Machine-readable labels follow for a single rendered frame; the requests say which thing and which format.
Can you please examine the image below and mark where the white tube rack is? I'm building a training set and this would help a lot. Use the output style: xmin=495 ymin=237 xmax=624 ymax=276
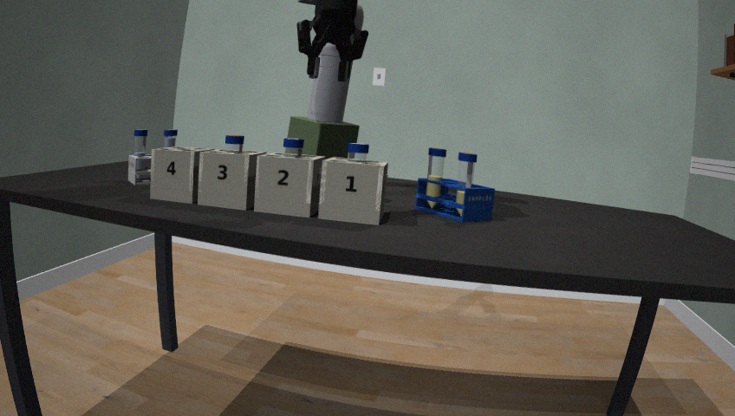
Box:
xmin=128 ymin=155 xmax=152 ymax=185

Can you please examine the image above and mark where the blue tube rack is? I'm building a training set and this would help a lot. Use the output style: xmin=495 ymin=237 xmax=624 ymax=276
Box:
xmin=415 ymin=179 xmax=495 ymax=222

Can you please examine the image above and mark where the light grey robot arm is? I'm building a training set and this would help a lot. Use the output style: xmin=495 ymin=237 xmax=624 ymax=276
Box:
xmin=308 ymin=4 xmax=364 ymax=123

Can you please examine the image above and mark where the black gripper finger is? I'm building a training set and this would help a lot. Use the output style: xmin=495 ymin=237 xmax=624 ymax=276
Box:
xmin=335 ymin=25 xmax=368 ymax=81
xmin=297 ymin=20 xmax=335 ymax=79

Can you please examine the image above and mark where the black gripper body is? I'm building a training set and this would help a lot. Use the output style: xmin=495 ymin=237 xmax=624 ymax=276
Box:
xmin=312 ymin=0 xmax=358 ymax=45

